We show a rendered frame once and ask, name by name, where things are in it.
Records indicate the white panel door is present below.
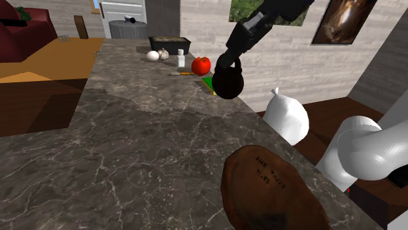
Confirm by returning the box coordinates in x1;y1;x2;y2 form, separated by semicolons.
98;0;148;39

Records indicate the dark framed wall picture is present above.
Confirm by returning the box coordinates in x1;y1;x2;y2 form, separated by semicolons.
311;0;379;46

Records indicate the brown oval loaf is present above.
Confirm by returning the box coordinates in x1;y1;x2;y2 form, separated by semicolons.
220;144;333;230

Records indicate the round grey side table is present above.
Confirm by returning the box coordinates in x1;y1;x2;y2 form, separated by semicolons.
108;15;148;40

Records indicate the black baking tray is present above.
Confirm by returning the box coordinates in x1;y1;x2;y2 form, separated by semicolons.
147;35;192;56

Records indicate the white tied sack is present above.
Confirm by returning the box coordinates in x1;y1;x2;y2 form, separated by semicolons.
262;86;311;146

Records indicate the dark red armchair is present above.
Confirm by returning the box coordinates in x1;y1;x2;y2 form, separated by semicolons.
0;0;59;63

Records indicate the green and yellow sponge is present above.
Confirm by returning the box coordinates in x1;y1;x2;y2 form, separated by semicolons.
201;76;218;97

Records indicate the black round kettlebell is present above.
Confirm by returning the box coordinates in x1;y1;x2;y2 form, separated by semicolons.
211;57;245;101

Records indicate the red tomato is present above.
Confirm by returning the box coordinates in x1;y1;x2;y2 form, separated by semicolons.
190;56;212;77

